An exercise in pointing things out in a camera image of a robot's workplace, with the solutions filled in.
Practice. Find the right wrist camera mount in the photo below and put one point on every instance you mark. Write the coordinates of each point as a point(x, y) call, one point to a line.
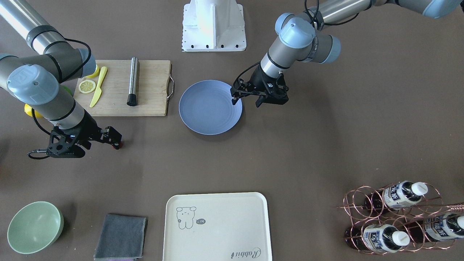
point(61, 145)

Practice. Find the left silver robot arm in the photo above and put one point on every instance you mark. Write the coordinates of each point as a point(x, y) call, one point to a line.
point(300, 37)

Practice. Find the green lime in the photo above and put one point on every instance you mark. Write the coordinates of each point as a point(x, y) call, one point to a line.
point(67, 89)

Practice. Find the green bowl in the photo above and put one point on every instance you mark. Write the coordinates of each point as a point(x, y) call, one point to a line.
point(35, 227)

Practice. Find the wooden cutting board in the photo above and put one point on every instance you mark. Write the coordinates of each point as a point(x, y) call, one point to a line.
point(152, 90)

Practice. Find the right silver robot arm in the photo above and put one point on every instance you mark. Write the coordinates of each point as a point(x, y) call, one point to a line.
point(37, 81)

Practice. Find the cream rabbit tray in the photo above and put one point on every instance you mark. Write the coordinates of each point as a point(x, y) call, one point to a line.
point(217, 227)

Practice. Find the grey folded cloth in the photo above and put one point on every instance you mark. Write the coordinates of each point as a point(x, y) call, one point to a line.
point(121, 238)

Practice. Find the lemon slice near board edge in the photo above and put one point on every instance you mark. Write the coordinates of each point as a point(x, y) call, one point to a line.
point(96, 73)

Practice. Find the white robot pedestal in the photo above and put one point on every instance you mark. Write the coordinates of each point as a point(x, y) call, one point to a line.
point(213, 25)

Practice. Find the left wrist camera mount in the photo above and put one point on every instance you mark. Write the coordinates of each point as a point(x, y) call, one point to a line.
point(276, 89)

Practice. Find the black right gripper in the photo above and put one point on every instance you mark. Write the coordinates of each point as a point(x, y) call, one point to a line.
point(88, 129)

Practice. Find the blue round plate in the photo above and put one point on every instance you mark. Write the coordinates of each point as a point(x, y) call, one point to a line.
point(206, 107)

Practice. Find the copper wire bottle rack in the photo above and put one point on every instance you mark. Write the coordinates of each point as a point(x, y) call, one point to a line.
point(358, 205)

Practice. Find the tea bottle top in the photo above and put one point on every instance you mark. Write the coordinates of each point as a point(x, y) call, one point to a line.
point(394, 197)

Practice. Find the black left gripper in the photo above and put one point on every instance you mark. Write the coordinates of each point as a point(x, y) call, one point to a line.
point(257, 80)

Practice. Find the red strawberry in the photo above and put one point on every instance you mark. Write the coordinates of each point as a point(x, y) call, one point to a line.
point(118, 146)

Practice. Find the lemon slice inner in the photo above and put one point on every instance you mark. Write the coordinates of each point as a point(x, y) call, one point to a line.
point(87, 86)

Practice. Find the yellow plastic knife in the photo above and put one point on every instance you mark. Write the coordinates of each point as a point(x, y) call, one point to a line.
point(98, 90)

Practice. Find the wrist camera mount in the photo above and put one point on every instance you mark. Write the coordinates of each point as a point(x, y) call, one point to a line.
point(61, 145)
point(276, 89)

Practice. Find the tea bottle middle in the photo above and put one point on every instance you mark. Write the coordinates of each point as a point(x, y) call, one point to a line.
point(444, 227)

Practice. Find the tea bottle front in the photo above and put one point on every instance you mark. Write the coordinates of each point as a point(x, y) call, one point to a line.
point(378, 239)

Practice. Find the steel muddler with black tip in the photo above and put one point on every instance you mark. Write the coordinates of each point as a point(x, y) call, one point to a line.
point(133, 83)

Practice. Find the yellow lemon near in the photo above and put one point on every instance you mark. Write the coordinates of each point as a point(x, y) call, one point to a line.
point(29, 111)

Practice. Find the tea bottle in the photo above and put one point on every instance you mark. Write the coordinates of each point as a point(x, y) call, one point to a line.
point(394, 197)
point(378, 239)
point(444, 227)

